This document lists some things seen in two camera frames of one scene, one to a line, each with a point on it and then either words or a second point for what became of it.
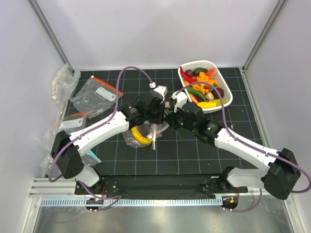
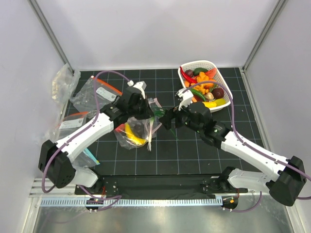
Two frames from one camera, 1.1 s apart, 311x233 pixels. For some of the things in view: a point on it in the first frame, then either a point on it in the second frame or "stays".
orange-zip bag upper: [95, 97] stays
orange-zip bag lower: [70, 123] stays
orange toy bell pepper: [203, 88] stays
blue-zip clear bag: [90, 159] stays
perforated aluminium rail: [132, 202] stays
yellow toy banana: [141, 138] → [132, 138]
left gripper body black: [156, 116] → [140, 111]
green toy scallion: [153, 145] → [157, 112]
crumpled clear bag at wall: [64, 83] stays
